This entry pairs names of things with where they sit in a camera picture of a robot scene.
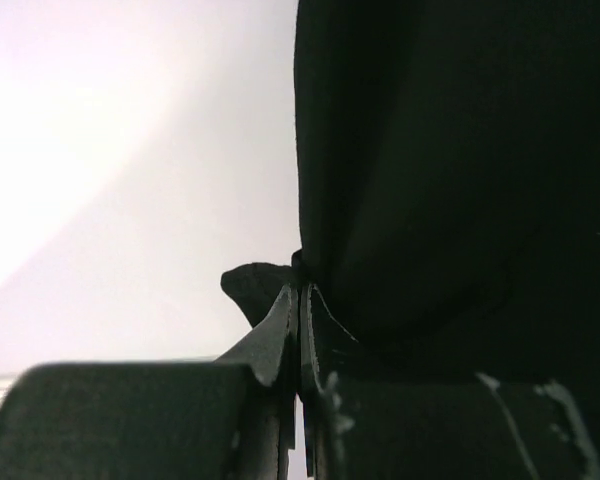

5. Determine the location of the black t-shirt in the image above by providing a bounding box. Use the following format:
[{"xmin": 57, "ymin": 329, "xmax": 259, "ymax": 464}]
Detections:
[{"xmin": 222, "ymin": 1, "xmax": 600, "ymax": 453}]

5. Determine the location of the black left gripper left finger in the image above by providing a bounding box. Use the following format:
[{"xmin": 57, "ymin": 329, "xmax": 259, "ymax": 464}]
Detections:
[{"xmin": 0, "ymin": 287, "xmax": 298, "ymax": 479}]

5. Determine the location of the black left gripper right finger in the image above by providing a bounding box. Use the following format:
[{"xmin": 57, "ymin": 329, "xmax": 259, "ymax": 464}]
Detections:
[{"xmin": 299, "ymin": 285, "xmax": 600, "ymax": 479}]

